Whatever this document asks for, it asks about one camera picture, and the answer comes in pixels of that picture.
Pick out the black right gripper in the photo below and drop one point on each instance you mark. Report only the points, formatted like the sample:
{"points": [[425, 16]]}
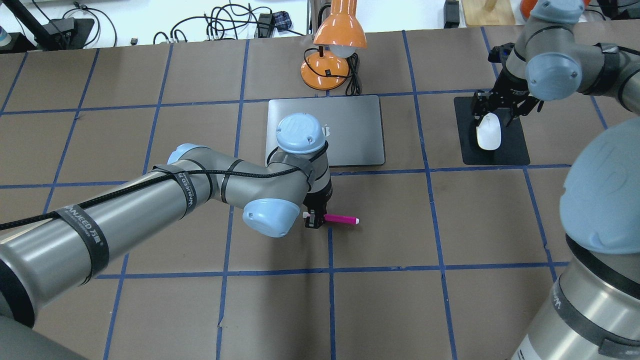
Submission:
{"points": [[511, 85]]}

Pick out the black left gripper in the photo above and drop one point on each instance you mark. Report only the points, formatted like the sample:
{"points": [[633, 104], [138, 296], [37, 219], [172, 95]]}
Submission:
{"points": [[317, 201]]}

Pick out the pink highlighter pen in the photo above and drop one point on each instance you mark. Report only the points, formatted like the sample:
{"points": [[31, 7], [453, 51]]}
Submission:
{"points": [[340, 219]]}

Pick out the white computer mouse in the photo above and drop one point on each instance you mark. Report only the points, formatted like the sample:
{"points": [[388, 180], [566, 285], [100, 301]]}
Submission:
{"points": [[489, 132]]}

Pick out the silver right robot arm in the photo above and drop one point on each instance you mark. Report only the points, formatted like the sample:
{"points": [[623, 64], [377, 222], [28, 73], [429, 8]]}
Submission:
{"points": [[592, 311]]}

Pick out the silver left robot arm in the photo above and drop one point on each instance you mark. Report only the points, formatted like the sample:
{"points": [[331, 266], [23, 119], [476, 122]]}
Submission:
{"points": [[45, 256]]}

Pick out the black mousepad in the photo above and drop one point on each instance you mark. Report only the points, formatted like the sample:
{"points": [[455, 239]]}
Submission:
{"points": [[513, 150]]}

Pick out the wooden stand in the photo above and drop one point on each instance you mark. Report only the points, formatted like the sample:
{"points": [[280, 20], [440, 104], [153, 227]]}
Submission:
{"points": [[487, 13]]}

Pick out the grey closed laptop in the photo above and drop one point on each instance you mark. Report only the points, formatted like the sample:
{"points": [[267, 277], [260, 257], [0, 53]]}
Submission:
{"points": [[351, 126]]}

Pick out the black power adapter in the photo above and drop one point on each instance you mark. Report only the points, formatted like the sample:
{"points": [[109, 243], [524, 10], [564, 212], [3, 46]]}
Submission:
{"points": [[451, 14]]}

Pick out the orange desk lamp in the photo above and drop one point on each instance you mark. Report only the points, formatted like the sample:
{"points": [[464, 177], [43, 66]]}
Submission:
{"points": [[333, 60]]}

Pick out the black monitor stand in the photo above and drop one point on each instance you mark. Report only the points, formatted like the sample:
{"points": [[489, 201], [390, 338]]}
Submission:
{"points": [[52, 34]]}

